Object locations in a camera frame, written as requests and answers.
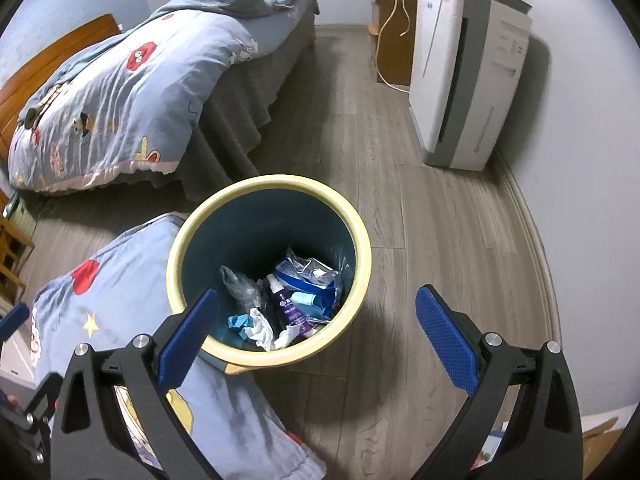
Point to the blue bin with yellow rim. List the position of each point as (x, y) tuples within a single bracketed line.
[(240, 230)]

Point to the purple spray bottle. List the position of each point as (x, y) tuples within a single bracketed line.
[(285, 305)]

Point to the wooden cabinet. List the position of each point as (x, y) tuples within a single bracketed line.
[(395, 35)]

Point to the blue white packet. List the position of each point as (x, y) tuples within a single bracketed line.
[(310, 275)]

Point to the white air purifier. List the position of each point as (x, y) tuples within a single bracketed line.
[(450, 85)]

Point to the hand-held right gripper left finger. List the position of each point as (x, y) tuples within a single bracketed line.
[(190, 340)]

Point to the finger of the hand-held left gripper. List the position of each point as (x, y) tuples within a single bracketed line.
[(42, 400), (12, 322)]

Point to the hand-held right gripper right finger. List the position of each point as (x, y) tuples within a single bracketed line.
[(445, 345)]

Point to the wooden bed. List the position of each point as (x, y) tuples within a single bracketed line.
[(30, 75)]

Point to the clear plastic bag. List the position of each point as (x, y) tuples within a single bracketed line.
[(242, 287)]

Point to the printed blue blanket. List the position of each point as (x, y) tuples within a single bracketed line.
[(120, 285)]

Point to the small green white bin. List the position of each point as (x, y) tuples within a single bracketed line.
[(20, 215)]

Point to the printed blue duvet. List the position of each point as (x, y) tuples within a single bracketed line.
[(140, 100)]

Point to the wooden stool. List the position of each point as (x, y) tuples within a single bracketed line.
[(12, 260)]

